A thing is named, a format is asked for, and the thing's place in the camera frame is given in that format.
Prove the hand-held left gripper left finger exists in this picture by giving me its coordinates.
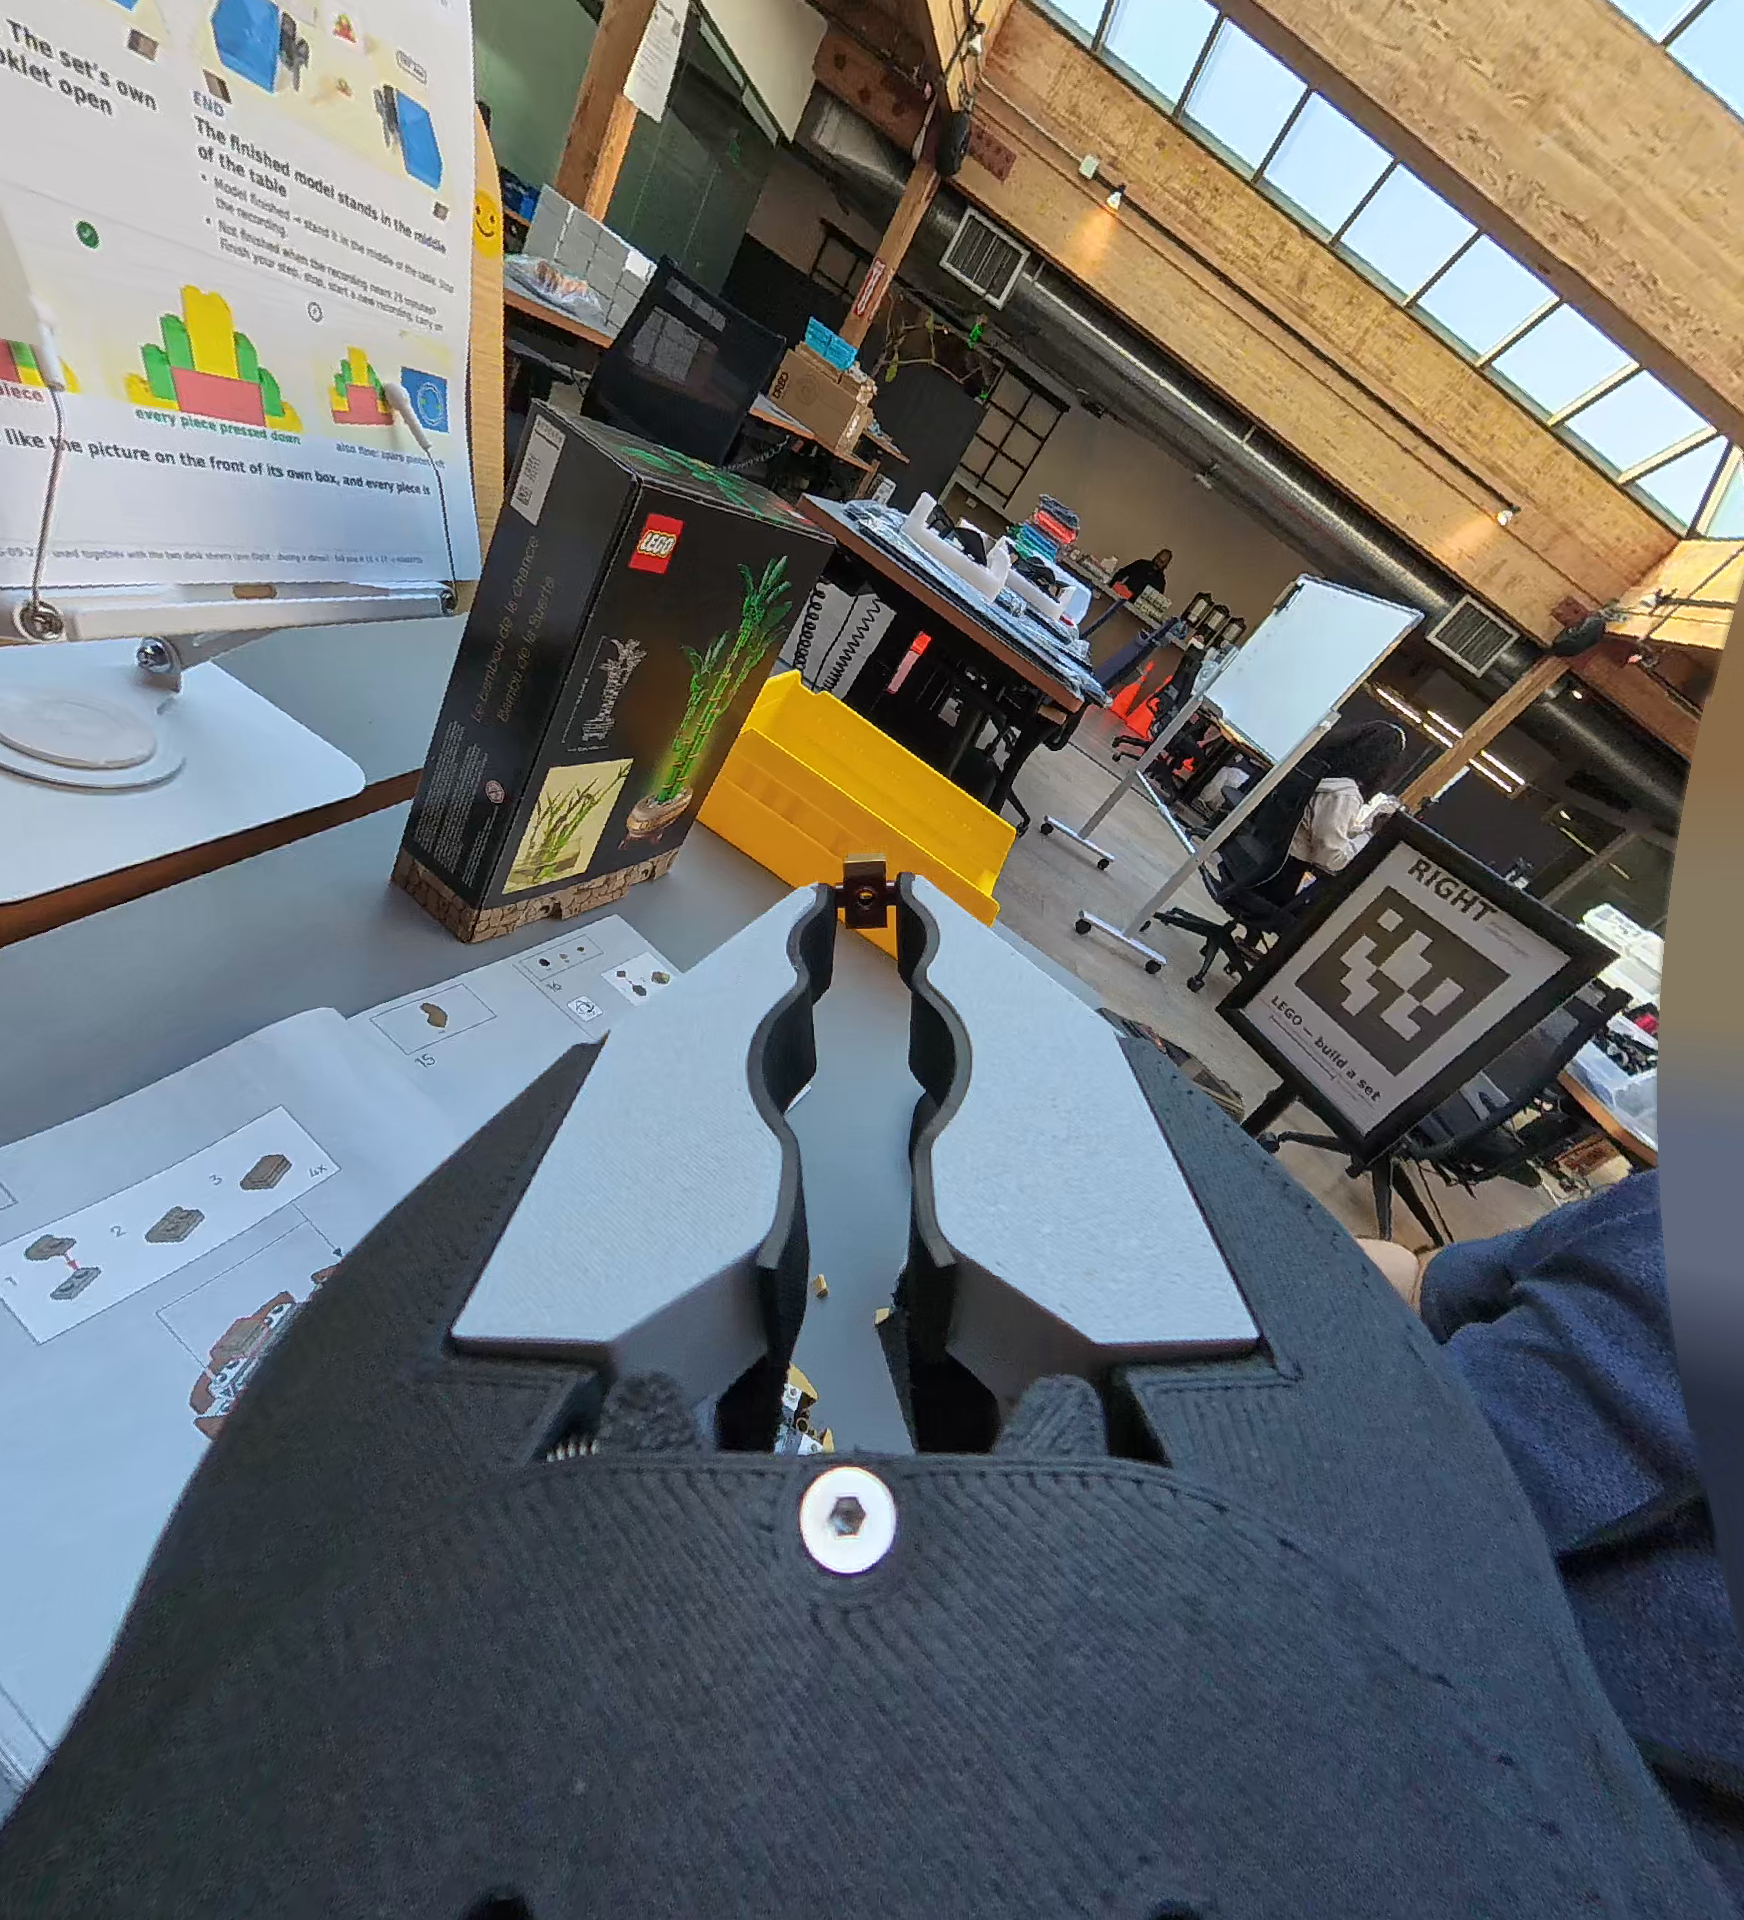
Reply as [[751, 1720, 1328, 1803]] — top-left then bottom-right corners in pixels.
[[448, 881, 842, 1449]]

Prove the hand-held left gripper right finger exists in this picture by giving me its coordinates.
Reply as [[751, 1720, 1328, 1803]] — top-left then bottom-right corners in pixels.
[[895, 873, 1262, 1454]]

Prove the lego instruction booklet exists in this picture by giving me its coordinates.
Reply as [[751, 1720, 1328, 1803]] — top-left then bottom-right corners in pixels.
[[0, 913, 681, 1787]]

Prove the black lego set box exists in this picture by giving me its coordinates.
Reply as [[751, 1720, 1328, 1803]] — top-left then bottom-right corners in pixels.
[[392, 399, 837, 948]]

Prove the black swivel office chair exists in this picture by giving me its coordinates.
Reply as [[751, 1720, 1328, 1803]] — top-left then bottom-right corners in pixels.
[[1153, 777, 1347, 995]]

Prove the black framed marker sign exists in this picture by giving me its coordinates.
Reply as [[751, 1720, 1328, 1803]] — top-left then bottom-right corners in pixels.
[[1214, 813, 1622, 1247]]

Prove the yellow plastic bin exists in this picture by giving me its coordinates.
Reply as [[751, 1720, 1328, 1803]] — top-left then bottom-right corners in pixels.
[[698, 670, 1018, 962]]

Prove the person in blue shirt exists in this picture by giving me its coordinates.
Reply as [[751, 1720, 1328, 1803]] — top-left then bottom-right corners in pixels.
[[1417, 1171, 1744, 1920]]

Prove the white rolling whiteboard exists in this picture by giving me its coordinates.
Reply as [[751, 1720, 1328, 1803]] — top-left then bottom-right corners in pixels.
[[1037, 574, 1426, 977]]

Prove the stack of clear plastic bins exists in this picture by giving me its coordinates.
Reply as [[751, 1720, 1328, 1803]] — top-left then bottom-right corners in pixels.
[[1559, 900, 1665, 1089]]

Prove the white stand base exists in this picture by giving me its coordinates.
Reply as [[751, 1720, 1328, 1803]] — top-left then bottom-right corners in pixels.
[[0, 589, 456, 913]]

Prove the white air vent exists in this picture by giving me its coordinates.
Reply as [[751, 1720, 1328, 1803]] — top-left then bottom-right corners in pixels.
[[939, 206, 1032, 311], [1424, 595, 1525, 682]]

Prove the brown cardboard box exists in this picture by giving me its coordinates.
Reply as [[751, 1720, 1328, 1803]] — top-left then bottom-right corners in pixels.
[[773, 345, 875, 456]]

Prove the black mesh office chair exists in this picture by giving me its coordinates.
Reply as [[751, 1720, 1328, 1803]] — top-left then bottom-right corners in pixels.
[[580, 258, 787, 470]]

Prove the wooden desk with boxes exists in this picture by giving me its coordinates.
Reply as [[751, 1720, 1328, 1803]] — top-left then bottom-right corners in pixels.
[[502, 274, 910, 470]]

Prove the stack of grey boxes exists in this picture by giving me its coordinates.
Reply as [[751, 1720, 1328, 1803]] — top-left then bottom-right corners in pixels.
[[519, 181, 660, 306]]

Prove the printed task instruction sheet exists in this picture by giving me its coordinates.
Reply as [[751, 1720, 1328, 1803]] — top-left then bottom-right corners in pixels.
[[0, 0, 487, 596]]

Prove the white paper notice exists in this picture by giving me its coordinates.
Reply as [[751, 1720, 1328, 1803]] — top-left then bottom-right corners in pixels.
[[622, 0, 696, 124]]

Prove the black coiled cable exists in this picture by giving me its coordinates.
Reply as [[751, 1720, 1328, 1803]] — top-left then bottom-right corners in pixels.
[[800, 584, 893, 699]]

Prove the wooden desk with coiled cable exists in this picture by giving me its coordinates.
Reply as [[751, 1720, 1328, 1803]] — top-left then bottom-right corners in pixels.
[[794, 493, 1105, 846]]

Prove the grey ventilation duct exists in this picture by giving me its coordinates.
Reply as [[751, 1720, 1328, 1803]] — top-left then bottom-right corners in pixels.
[[797, 132, 1687, 820]]

